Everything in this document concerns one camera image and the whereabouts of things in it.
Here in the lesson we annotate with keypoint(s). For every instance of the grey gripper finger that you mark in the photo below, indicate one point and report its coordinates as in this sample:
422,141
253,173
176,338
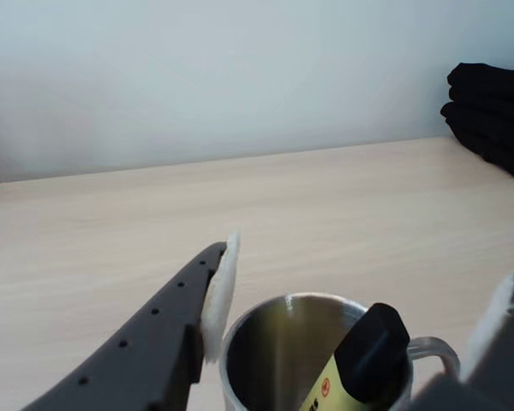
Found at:
501,355
154,342

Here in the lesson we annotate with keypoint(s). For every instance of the yellow highlighter with black cap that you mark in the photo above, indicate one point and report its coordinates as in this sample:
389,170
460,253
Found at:
368,355

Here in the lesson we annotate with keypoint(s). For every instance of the folded black cloth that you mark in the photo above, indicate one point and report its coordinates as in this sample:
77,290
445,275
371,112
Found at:
492,115

